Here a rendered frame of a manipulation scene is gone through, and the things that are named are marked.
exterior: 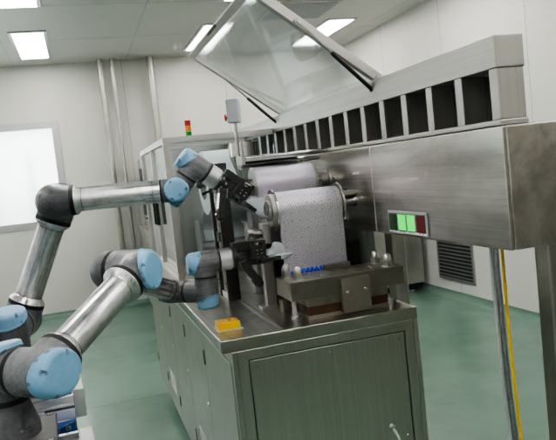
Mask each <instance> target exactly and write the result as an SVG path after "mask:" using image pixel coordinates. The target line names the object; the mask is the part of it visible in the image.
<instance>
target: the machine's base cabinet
mask: <svg viewBox="0 0 556 440"><path fill-rule="evenodd" d="M152 302H153V309H154V323H155V330H156V337H157V344H158V351H159V352H158V357H159V360H160V365H161V375H162V378H163V380H164V381H165V383H166V386H167V388H168V391H169V393H170V395H171V397H172V399H173V401H174V404H175V406H176V408H177V410H178V413H179V415H180V417H181V419H182V422H183V424H184V426H185V428H186V431H187V432H188V434H189V437H190V440H397V438H396V436H395V433H394V432H393V431H391V430H390V429H389V428H388V426H389V424H391V423H393V424H394V425H396V428H397V429H396V431H397V432H398V434H399V436H400V438H401V440H429V435H428V425H427V416H426V406H425V396H424V387H423V378H422V359H421V349H420V340H419V330H418V321H417V319H412V320H403V321H398V322H394V323H388V324H384V325H379V326H374V327H365V328H361V329H356V330H351V331H346V332H341V333H333V334H328V335H323V336H319V337H313V338H309V339H304V340H295V341H290V342H286V343H281V344H276V345H271V346H267V347H258V348H253V349H248V350H244V351H238V352H234V353H229V354H221V353H220V352H219V351H218V349H217V348H216V347H215V346H214V345H213V344H212V342H211V341H210V340H209V339H208V338H207V337H206V335H205V334H204V333H203V332H202V331H201V330H200V328H199V327H198V326H197V325H196V324H195V323H194V321H193V320H192V319H191V318H190V317H189V316H188V315H187V314H186V313H185V312H184V311H183V310H182V308H181V307H180V306H179V305H178V304H177V303H171V304H169V303H163V302H161V301H160V300H159V299H156V298H152Z"/></svg>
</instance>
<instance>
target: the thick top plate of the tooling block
mask: <svg viewBox="0 0 556 440"><path fill-rule="evenodd" d="M392 265H393V266H389V267H383V263H382V261H381V262H380V263H379V264H370V263H365V264H359V265H351V266H350V267H344V268H339V269H333V270H327V271H325V270H320V271H315V272H304V273H303V279H304V280H302V281H293V274H292V277H290V278H281V277H282V276H281V277H276V282H277V290H278V295H280V296H282V297H283V298H285V299H288V300H290V301H291V302H294V301H300V300H305V299H315V298H320V297H325V296H331V295H336V294H340V284H339V278H349V277H354V276H360V275H366V274H367V275H369V281H370V289H372V288H377V287H383V286H388V285H398V284H403V283H405V281H404V271H403V265H398V264H394V263H392Z"/></svg>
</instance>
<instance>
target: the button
mask: <svg viewBox="0 0 556 440"><path fill-rule="evenodd" d="M215 324H216V328H217V329H218V330H219V331H223V330H228V329H233V328H238V327H241V325H240V320H238V319H237V318H236V317H233V318H228V319H222V320H215Z"/></svg>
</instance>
